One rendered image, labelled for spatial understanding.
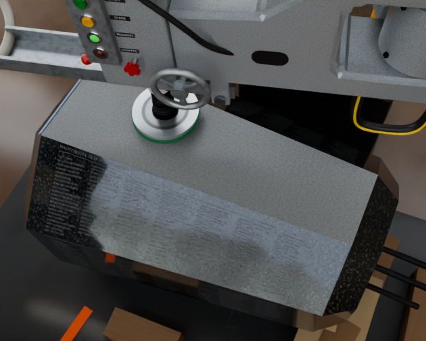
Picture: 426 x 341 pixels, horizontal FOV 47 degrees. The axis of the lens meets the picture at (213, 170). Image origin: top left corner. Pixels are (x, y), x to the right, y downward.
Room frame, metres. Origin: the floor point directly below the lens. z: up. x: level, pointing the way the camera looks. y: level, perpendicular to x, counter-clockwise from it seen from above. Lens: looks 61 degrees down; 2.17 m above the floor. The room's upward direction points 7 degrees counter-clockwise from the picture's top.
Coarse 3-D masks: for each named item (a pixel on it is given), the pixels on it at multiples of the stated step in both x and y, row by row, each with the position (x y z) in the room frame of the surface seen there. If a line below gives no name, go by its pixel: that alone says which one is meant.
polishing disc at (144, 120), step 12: (144, 96) 0.99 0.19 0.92; (192, 96) 0.97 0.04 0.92; (144, 108) 0.94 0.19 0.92; (144, 120) 0.89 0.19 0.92; (156, 120) 0.89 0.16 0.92; (168, 120) 0.88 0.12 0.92; (180, 120) 0.88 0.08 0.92; (192, 120) 0.87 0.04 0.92; (144, 132) 0.85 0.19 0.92; (156, 132) 0.85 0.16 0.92; (168, 132) 0.84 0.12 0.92; (180, 132) 0.84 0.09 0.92
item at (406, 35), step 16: (400, 16) 0.71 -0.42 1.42; (416, 16) 0.68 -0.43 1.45; (384, 32) 0.75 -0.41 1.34; (400, 32) 0.70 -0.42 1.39; (416, 32) 0.67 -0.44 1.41; (384, 48) 0.73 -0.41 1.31; (400, 48) 0.69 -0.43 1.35; (416, 48) 0.67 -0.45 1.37; (400, 64) 0.68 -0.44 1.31; (416, 64) 0.66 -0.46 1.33
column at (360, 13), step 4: (368, 4) 1.29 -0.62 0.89; (352, 8) 1.29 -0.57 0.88; (356, 8) 1.29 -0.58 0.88; (360, 8) 1.29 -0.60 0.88; (364, 8) 1.29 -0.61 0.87; (368, 8) 1.29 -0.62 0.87; (372, 8) 1.29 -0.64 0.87; (352, 12) 1.29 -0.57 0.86; (356, 12) 1.29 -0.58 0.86; (360, 12) 1.29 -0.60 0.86; (364, 12) 1.29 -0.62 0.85; (368, 12) 1.29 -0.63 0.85; (360, 16) 1.29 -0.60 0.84; (364, 16) 1.29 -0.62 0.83; (368, 16) 1.29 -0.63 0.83
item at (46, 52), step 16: (16, 32) 1.09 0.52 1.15; (32, 32) 1.08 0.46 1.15; (48, 32) 1.07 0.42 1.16; (64, 32) 1.06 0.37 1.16; (16, 48) 1.06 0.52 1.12; (32, 48) 1.06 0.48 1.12; (48, 48) 1.05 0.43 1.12; (64, 48) 1.04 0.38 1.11; (80, 48) 1.04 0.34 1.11; (0, 64) 0.99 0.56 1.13; (16, 64) 0.98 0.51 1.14; (32, 64) 0.96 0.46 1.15; (48, 64) 0.95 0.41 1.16; (64, 64) 0.94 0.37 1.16; (80, 64) 0.97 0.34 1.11; (96, 64) 0.97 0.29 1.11; (96, 80) 0.91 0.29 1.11
